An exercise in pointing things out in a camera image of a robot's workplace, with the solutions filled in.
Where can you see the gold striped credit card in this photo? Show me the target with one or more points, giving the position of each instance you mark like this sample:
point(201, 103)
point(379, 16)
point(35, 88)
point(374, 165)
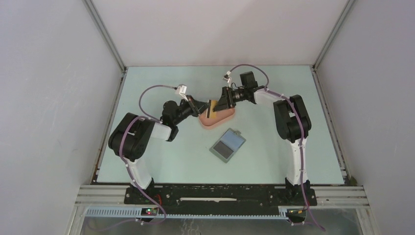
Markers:
point(210, 114)

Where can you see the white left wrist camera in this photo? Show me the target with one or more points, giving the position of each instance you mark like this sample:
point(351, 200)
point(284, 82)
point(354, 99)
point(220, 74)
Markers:
point(181, 90)

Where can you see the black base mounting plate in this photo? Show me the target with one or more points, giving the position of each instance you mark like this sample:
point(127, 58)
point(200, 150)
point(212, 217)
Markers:
point(221, 199)

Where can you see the pink oval tray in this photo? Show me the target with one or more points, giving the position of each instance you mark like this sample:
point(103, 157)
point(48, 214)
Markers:
point(220, 118)

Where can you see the left controller board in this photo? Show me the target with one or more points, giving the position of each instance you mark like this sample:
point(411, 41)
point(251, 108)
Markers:
point(149, 211)

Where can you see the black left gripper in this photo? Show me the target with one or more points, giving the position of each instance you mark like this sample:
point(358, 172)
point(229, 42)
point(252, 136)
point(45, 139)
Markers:
point(196, 107)

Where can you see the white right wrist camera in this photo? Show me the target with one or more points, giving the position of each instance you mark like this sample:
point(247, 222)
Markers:
point(227, 78)

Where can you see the aluminium frame rail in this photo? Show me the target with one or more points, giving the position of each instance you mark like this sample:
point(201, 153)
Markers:
point(341, 210)

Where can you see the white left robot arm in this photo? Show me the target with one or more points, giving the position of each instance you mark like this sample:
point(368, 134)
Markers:
point(130, 138)

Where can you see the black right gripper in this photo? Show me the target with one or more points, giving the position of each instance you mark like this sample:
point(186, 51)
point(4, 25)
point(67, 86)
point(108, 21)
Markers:
point(226, 101)

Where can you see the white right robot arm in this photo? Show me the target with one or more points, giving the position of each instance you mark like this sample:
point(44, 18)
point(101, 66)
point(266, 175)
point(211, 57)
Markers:
point(292, 119)

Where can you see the controller board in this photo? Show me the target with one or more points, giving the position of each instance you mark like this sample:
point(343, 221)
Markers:
point(296, 212)
point(149, 211)

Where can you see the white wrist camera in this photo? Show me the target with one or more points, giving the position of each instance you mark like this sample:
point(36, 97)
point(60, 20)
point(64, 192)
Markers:
point(227, 78)
point(181, 90)

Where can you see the right controller board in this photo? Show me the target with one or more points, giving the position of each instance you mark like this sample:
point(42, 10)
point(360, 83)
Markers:
point(296, 212)

